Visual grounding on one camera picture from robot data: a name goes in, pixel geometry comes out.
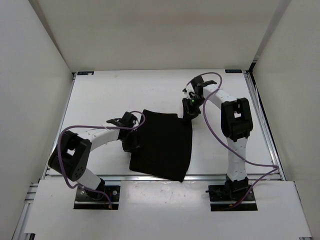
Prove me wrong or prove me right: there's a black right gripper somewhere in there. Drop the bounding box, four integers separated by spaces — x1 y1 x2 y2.
182 95 208 123

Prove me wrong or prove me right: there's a black skirt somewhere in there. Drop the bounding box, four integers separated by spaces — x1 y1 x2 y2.
129 109 193 182

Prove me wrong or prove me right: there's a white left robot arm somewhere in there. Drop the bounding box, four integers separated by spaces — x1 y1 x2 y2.
48 125 137 200

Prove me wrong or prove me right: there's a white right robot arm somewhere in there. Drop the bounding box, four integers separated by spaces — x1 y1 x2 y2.
182 81 253 200

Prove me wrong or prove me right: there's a blue right corner label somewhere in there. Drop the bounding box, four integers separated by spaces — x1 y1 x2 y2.
225 69 242 74

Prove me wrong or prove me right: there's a blue corner label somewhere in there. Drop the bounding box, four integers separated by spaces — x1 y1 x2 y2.
77 71 94 76
225 69 242 74

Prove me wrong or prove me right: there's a white front cover board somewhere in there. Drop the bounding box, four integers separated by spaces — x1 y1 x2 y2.
25 179 311 240

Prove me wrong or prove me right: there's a blue left corner label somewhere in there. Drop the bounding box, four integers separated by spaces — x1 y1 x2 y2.
77 71 94 76

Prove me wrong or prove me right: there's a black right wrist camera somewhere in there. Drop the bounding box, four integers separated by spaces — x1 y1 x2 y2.
182 76 217 96

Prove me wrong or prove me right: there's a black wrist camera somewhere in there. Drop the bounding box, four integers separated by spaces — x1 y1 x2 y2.
106 111 138 128
182 76 217 96

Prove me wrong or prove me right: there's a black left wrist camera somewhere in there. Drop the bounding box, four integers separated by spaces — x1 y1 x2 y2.
106 111 138 128

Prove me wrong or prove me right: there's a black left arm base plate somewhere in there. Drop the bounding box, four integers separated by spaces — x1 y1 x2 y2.
73 185 121 210

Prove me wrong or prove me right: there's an aluminium right frame rail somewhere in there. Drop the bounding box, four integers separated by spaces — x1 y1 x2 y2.
244 70 287 181

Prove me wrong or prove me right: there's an aluminium frame rail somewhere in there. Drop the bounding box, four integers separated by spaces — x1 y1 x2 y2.
39 72 77 180
244 70 287 181

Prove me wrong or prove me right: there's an aluminium left frame rail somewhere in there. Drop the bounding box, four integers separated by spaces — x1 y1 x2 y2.
39 72 77 180

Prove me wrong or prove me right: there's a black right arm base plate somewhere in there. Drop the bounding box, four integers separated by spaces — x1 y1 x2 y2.
205 184 258 212

